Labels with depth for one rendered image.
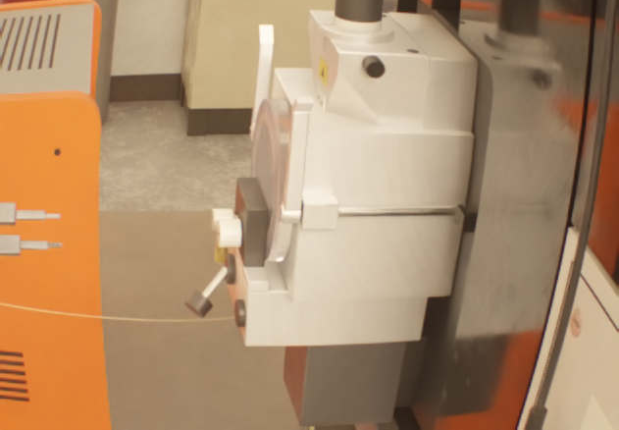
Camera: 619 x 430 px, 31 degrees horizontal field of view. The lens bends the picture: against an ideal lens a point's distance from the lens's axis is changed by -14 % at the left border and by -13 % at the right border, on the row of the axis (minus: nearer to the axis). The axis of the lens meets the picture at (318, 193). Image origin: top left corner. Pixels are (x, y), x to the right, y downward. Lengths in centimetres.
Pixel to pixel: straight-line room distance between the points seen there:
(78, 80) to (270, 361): 52
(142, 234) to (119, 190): 185
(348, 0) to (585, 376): 27
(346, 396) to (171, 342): 76
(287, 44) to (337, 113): 324
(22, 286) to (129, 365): 36
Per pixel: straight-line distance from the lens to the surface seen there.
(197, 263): 165
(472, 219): 64
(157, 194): 355
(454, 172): 65
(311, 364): 71
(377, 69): 61
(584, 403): 47
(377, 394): 73
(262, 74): 72
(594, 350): 46
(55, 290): 108
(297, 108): 60
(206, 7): 381
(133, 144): 390
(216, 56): 386
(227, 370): 142
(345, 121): 64
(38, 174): 103
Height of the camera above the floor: 148
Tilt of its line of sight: 24 degrees down
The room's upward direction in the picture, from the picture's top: 6 degrees clockwise
